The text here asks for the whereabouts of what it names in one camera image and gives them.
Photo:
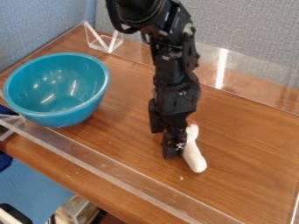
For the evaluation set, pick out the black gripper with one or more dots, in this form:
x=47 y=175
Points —
x=177 y=92

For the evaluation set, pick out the brown and white toy mushroom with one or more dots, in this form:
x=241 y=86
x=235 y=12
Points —
x=193 y=156

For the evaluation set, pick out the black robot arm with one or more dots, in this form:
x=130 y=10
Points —
x=165 y=24

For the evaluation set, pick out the blue plastic bowl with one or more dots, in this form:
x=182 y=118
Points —
x=56 y=89

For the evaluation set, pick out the clear acrylic front barrier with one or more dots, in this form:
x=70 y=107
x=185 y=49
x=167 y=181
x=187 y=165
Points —
x=133 y=181

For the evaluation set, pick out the clear acrylic barrier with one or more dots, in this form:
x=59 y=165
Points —
x=133 y=181
x=253 y=78

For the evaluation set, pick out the clear acrylic back barrier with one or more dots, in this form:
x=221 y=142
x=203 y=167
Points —
x=253 y=78

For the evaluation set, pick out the grey metal table leg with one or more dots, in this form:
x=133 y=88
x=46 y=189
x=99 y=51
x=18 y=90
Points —
x=75 y=211

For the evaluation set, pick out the black and white floor object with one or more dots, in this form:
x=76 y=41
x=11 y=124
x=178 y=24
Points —
x=12 y=216

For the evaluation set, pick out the clear acrylic corner bracket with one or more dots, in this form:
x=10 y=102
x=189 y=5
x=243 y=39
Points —
x=102 y=42

